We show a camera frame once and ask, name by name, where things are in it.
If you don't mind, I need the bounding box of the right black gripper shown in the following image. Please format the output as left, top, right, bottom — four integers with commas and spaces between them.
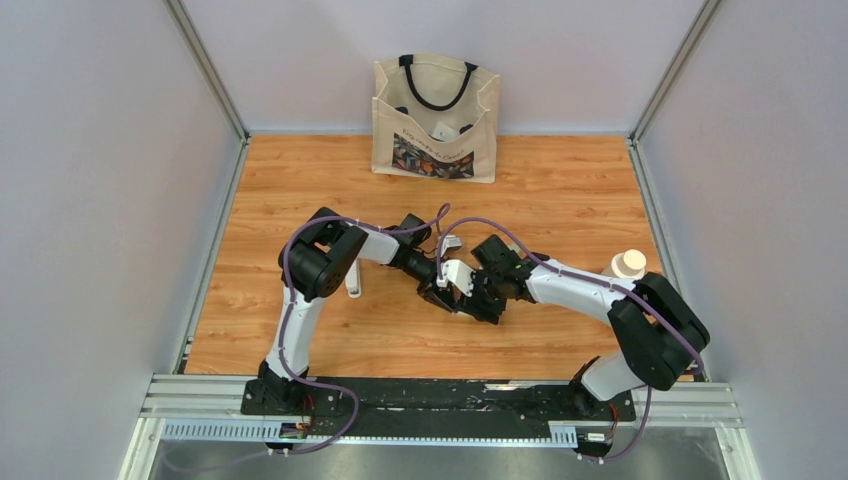
456, 267, 507, 325

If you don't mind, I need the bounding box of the white stapler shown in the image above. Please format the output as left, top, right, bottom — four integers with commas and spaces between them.
345, 260, 362, 298

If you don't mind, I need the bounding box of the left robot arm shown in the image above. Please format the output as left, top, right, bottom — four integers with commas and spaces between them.
241, 205, 457, 415

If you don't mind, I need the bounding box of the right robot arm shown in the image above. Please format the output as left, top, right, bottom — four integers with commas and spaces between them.
459, 235, 710, 419

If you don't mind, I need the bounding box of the white plastic bottle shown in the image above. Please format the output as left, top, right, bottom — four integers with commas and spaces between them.
602, 249, 647, 279

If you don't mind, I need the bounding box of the beige canvas tote bag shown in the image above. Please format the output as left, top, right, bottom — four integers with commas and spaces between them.
371, 53, 501, 184

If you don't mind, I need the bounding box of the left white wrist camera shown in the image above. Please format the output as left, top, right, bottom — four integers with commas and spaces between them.
438, 234, 463, 257

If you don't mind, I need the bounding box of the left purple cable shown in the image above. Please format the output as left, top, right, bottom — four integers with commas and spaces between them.
278, 202, 452, 457

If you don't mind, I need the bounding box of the purple cable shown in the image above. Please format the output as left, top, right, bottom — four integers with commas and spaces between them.
434, 217, 706, 464
278, 202, 452, 457

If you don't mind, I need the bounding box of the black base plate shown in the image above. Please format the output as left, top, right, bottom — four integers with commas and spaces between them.
263, 377, 636, 439

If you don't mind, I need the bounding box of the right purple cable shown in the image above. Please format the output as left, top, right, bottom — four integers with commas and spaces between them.
434, 217, 706, 464

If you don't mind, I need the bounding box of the aluminium frame rail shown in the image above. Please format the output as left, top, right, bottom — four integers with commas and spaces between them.
120, 374, 759, 479

